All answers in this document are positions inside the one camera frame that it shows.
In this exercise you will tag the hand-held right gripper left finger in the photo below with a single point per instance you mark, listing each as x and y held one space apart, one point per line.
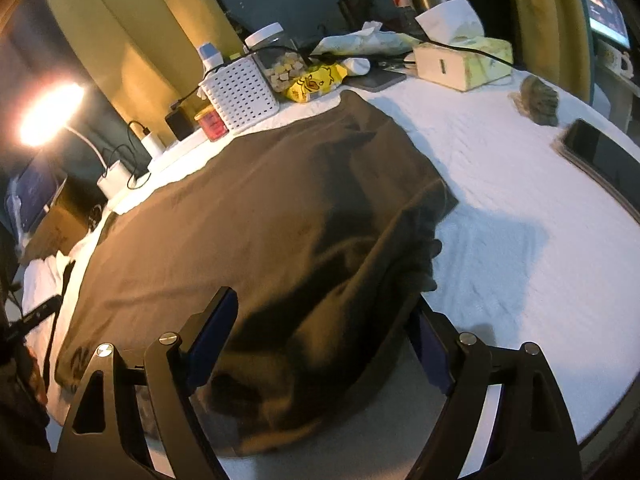
215 340

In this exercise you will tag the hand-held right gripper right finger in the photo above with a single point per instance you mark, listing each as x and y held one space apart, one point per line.
432 355

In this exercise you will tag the brown t-shirt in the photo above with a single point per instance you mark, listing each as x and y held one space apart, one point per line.
250 220

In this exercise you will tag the cardboard box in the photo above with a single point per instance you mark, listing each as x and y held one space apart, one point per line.
60 230

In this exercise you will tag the black tablet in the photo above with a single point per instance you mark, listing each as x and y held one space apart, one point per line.
35 197

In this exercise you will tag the white textured tablecloth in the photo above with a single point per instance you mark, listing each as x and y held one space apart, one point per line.
500 235

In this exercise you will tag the teal curtain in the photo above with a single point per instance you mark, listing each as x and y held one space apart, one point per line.
75 170

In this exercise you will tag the white power strip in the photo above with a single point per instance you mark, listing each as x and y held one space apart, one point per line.
182 147

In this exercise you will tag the white desk lamp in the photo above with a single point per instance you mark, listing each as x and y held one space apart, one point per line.
50 115

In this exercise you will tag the white charger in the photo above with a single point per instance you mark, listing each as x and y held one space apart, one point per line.
152 144

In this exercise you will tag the red candle jar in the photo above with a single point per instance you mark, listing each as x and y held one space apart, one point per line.
212 125

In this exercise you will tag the black charger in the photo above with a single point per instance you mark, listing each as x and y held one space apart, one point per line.
179 125

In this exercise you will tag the white plastic basket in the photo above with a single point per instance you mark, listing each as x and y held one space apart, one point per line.
242 92

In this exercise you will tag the large black smartphone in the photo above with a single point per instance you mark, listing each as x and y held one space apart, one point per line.
600 155

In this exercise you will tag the small brown lump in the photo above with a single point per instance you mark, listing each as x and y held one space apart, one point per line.
537 100

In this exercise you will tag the yellow snack bag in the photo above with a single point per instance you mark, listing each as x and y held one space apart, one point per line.
315 82

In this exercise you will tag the small grey smartphone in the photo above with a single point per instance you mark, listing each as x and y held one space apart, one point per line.
382 81

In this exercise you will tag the white bottle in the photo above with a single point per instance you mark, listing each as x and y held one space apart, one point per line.
210 57

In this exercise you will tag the clear jar with white lid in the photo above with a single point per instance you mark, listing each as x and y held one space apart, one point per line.
280 62

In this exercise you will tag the wide yellow curtain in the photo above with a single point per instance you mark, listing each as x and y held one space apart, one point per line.
125 35

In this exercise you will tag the tissue box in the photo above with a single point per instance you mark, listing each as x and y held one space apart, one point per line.
465 62

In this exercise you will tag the white plastic bag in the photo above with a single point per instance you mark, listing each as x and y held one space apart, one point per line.
370 40

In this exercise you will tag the narrow yellow curtain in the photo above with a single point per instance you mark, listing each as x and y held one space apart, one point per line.
545 20

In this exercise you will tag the lit monitor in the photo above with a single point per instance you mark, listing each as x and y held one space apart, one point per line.
602 7

